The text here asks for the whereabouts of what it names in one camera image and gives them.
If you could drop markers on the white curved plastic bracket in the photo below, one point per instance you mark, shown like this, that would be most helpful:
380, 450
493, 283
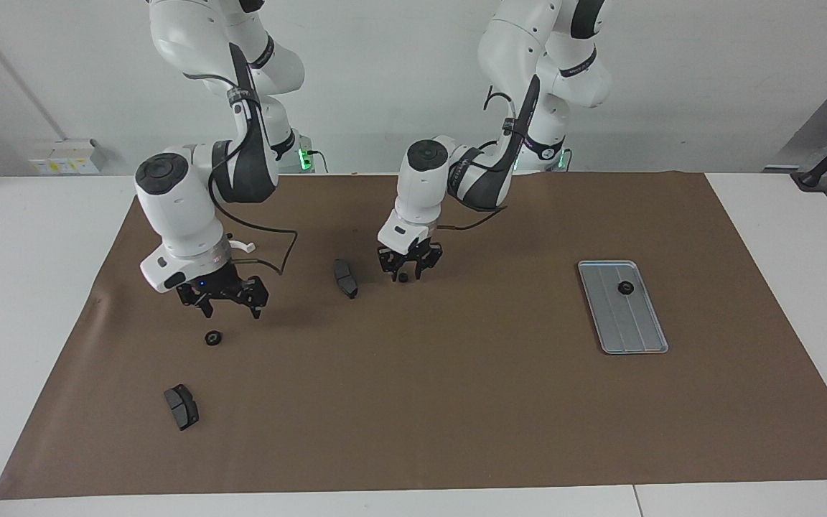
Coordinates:
245, 246

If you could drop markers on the silver metal tray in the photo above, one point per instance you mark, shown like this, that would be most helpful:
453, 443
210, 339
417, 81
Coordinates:
629, 323

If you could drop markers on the dark grey brake pad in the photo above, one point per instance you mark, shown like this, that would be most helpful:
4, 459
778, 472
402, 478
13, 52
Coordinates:
182, 409
345, 278

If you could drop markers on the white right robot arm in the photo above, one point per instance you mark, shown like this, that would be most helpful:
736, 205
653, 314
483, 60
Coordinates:
176, 208

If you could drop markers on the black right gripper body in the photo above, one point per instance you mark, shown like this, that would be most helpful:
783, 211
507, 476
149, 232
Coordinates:
212, 283

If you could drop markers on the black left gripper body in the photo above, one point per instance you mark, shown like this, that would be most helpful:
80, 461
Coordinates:
406, 260

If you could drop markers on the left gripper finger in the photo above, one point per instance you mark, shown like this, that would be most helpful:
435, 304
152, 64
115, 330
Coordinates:
388, 266
429, 262

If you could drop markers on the brown paper table mat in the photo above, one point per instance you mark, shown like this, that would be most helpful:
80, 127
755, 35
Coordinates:
413, 402

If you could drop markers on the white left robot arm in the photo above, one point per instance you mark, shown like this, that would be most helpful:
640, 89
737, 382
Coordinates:
424, 187

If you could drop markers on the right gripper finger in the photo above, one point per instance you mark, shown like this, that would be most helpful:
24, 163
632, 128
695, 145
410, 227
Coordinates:
257, 298
199, 301

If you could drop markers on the white wall socket box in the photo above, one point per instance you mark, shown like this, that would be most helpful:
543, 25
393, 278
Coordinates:
62, 165

